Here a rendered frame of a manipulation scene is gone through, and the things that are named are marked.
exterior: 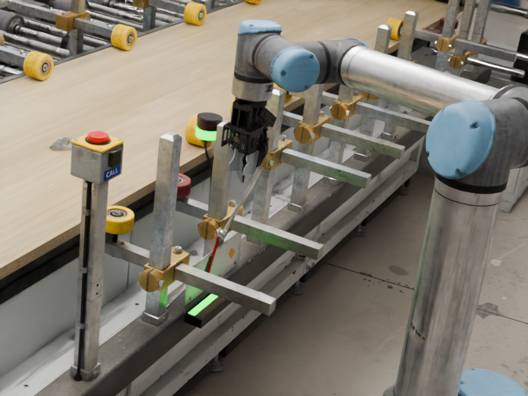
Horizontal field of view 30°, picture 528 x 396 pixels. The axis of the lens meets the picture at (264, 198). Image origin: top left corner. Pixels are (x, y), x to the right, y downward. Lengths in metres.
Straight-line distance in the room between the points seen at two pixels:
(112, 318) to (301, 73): 0.80
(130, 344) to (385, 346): 1.60
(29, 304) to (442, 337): 0.94
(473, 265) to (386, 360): 1.93
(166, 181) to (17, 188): 0.44
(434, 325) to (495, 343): 2.12
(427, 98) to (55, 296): 0.96
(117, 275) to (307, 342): 1.23
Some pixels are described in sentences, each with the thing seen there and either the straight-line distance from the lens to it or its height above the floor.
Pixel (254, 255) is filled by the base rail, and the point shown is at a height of 0.70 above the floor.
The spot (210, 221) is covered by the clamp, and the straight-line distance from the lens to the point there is 2.35.
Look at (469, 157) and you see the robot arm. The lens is 1.53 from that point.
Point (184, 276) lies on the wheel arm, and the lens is 2.21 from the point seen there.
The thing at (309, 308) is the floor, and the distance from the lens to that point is 3.75.
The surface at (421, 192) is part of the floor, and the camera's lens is 4.91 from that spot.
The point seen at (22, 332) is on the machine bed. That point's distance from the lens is 2.22.
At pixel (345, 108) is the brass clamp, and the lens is 2.94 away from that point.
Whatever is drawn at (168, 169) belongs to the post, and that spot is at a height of 1.09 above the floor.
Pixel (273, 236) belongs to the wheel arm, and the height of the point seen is 0.85.
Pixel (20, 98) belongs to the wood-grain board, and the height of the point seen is 0.90.
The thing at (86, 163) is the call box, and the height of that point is 1.19.
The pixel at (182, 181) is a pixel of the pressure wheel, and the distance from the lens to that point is 2.46.
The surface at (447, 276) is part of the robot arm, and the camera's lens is 1.64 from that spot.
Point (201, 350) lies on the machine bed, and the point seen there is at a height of 0.17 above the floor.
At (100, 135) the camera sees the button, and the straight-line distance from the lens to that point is 1.83.
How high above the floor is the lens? 1.93
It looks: 25 degrees down
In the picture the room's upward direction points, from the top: 8 degrees clockwise
